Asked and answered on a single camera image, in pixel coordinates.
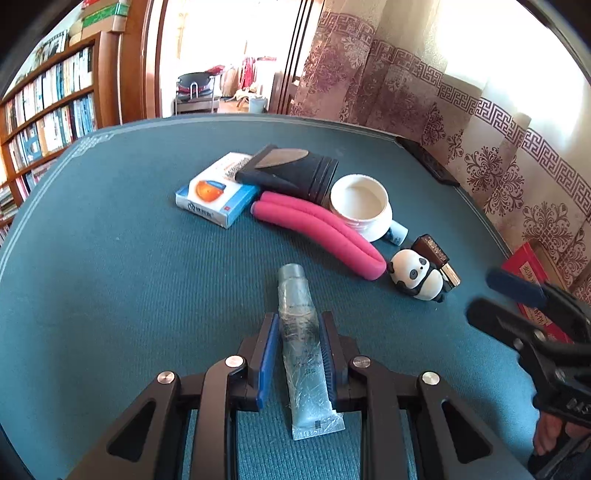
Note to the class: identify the wooden door frame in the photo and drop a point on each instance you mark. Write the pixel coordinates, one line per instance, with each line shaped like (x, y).
(152, 60)

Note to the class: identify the tall wooden bookshelf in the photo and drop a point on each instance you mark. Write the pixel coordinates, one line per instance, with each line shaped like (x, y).
(106, 78)

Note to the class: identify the black phone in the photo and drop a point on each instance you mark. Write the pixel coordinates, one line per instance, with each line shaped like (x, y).
(431, 161)

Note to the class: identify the blue orange medicine box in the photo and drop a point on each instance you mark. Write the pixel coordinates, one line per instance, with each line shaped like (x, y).
(217, 194)

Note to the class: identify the person's right hand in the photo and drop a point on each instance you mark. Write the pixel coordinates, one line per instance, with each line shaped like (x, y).
(549, 434)

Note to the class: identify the wooden bookshelf with books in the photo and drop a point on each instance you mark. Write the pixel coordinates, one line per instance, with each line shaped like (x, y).
(51, 115)

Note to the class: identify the black ribbed case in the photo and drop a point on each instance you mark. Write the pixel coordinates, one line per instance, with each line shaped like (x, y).
(295, 175)

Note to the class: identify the pink foam bendy roller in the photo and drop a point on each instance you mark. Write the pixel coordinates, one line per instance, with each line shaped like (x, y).
(323, 230)

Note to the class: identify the patterned maroon curtain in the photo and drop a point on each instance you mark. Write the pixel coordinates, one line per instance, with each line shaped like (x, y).
(369, 69)

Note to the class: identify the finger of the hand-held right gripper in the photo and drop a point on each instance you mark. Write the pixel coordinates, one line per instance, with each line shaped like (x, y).
(489, 318)
(512, 284)

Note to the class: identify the green flat box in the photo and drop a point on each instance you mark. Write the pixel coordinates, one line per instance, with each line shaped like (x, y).
(106, 16)

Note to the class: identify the white jar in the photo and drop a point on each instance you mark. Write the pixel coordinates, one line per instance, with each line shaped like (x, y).
(360, 203)

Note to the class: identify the grey bucket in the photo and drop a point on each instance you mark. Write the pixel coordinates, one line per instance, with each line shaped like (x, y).
(258, 105)

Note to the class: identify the small white blue bottle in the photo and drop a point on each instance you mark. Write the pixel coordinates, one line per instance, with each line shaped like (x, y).
(397, 233)

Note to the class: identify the clear plastic tube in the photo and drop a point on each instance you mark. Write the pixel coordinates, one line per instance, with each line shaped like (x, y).
(300, 350)

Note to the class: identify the green felt desktop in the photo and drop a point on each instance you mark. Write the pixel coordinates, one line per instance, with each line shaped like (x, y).
(138, 300)

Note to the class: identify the brown gold lipstick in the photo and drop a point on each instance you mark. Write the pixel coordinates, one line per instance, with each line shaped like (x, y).
(434, 251)

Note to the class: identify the panda figurine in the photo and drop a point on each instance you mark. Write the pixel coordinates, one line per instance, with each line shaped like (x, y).
(413, 277)

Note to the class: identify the red cardboard box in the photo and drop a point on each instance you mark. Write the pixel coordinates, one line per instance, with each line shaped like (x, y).
(526, 265)

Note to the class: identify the black wok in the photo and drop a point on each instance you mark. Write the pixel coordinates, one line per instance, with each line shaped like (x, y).
(196, 83)

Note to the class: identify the tan cardboard box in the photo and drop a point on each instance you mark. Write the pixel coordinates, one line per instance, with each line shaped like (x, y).
(97, 33)

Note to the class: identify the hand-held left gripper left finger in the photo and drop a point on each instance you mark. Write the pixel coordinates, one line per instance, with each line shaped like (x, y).
(270, 355)

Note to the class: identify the metal chair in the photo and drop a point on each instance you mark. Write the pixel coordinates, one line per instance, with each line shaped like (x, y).
(196, 104)

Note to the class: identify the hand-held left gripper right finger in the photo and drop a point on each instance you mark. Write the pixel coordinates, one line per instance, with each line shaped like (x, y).
(328, 355)

